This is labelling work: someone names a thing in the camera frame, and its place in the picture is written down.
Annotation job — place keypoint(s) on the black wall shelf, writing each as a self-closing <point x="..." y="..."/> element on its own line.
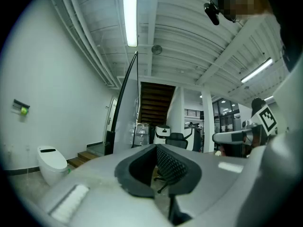
<point x="20" y="104"/>

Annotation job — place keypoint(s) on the white toilet with black strip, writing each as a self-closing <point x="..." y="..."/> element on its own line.
<point x="53" y="164"/>

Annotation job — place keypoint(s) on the white wheeled robot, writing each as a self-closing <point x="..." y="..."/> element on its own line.
<point x="162" y="133"/>

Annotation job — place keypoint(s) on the round black ceiling fixture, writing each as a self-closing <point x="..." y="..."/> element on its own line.
<point x="156" y="49"/>

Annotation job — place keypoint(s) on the plastic-wrapped pallet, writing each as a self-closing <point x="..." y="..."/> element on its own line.
<point x="142" y="133"/>

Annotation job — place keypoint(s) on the wooden staircase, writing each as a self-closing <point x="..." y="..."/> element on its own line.
<point x="155" y="103"/>

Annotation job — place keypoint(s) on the wooden platform step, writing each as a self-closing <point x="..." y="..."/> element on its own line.
<point x="84" y="157"/>

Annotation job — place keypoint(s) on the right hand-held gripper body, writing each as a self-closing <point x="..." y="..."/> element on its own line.
<point x="267" y="120"/>

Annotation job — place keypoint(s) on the black head-worn camera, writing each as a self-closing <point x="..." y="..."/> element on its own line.
<point x="213" y="8"/>

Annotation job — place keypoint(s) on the grey panel board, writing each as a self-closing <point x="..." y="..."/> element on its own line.
<point x="123" y="86"/>

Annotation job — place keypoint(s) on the white door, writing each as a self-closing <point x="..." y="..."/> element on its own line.
<point x="110" y="119"/>

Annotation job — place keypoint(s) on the white machine with black trim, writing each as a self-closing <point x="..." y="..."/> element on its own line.
<point x="195" y="138"/>

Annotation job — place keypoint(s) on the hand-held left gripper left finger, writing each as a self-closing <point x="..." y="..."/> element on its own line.
<point x="101" y="197"/>

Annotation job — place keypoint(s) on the small green container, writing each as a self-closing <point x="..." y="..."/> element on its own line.
<point x="23" y="110"/>

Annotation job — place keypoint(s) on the person's black clothing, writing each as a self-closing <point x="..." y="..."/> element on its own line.
<point x="291" y="20"/>

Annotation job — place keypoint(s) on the long ceiling light tube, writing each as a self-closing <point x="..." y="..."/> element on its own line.
<point x="130" y="15"/>
<point x="256" y="70"/>

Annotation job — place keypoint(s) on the green bottle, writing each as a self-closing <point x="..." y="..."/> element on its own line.
<point x="69" y="171"/>

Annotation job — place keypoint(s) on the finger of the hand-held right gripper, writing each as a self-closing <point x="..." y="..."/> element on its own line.
<point x="225" y="136"/>

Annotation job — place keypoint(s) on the white pillar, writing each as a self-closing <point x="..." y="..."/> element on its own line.
<point x="207" y="122"/>

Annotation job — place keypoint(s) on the black office chair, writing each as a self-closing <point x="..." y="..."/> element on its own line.
<point x="176" y="139"/>

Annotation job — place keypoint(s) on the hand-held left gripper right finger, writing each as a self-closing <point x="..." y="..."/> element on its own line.
<point x="213" y="178"/>

